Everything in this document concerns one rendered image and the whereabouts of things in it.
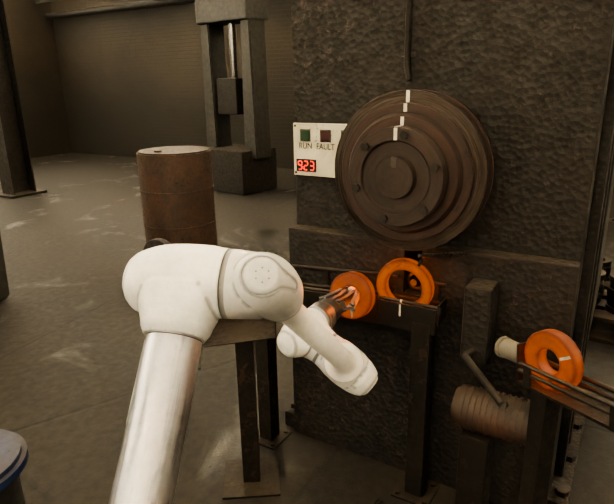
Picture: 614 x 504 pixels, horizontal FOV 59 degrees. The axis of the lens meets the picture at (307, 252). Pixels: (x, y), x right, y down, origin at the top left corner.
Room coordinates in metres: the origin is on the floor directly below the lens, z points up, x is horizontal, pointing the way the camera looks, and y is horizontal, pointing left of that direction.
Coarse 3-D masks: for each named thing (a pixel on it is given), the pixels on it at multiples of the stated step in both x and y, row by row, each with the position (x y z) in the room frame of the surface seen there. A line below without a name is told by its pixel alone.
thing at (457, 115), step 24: (384, 96) 1.63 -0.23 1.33; (432, 96) 1.55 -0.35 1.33; (360, 120) 1.67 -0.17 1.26; (456, 120) 1.52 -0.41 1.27; (480, 144) 1.48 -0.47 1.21; (336, 168) 1.71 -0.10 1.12; (480, 168) 1.48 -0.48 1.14; (480, 192) 1.48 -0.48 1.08; (384, 240) 1.62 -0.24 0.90; (432, 240) 1.54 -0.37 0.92
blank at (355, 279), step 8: (352, 272) 1.66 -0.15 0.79; (336, 280) 1.68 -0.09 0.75; (344, 280) 1.66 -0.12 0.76; (352, 280) 1.65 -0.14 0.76; (360, 280) 1.63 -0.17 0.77; (368, 280) 1.64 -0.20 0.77; (336, 288) 1.67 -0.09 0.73; (344, 288) 1.66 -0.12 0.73; (360, 288) 1.63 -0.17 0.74; (368, 288) 1.61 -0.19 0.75; (360, 296) 1.62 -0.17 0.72; (368, 296) 1.61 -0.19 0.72; (360, 304) 1.62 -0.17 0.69; (368, 304) 1.60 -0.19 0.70; (344, 312) 1.64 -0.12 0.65; (352, 312) 1.63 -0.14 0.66; (360, 312) 1.61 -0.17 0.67; (368, 312) 1.62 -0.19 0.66
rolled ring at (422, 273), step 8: (392, 264) 1.62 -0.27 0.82; (400, 264) 1.61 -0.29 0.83; (408, 264) 1.60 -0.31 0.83; (416, 264) 1.59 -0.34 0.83; (384, 272) 1.63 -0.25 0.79; (392, 272) 1.62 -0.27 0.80; (416, 272) 1.59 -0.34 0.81; (424, 272) 1.57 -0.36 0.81; (384, 280) 1.63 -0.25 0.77; (424, 280) 1.57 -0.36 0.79; (432, 280) 1.58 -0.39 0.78; (384, 288) 1.63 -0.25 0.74; (424, 288) 1.57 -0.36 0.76; (432, 288) 1.57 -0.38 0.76; (392, 296) 1.64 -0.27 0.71; (424, 296) 1.57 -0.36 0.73; (432, 296) 1.58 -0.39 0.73
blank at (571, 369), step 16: (544, 336) 1.22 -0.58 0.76; (560, 336) 1.19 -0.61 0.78; (528, 352) 1.26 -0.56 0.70; (544, 352) 1.24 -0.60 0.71; (560, 352) 1.17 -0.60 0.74; (576, 352) 1.16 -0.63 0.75; (544, 368) 1.22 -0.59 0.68; (560, 368) 1.17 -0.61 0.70; (576, 368) 1.14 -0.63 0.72; (544, 384) 1.20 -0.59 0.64; (560, 384) 1.16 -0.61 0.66; (576, 384) 1.15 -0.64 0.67
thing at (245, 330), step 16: (224, 320) 1.73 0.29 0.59; (240, 320) 1.72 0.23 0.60; (256, 320) 1.70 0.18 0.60; (224, 336) 1.60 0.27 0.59; (240, 336) 1.59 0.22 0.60; (256, 336) 1.58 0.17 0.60; (272, 336) 1.57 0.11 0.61; (240, 352) 1.62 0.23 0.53; (240, 368) 1.62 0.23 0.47; (240, 384) 1.62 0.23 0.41; (240, 400) 1.62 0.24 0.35; (256, 400) 1.66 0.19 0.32; (240, 416) 1.62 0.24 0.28; (256, 416) 1.63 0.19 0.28; (240, 432) 1.62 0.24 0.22; (256, 432) 1.63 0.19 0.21; (256, 448) 1.63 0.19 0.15; (240, 464) 1.72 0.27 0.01; (256, 464) 1.62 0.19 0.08; (272, 464) 1.72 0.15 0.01; (224, 480) 1.63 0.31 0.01; (240, 480) 1.63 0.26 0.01; (256, 480) 1.62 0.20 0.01; (272, 480) 1.63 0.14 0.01; (224, 496) 1.55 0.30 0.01; (240, 496) 1.55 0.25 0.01; (256, 496) 1.55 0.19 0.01; (272, 496) 1.56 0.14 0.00
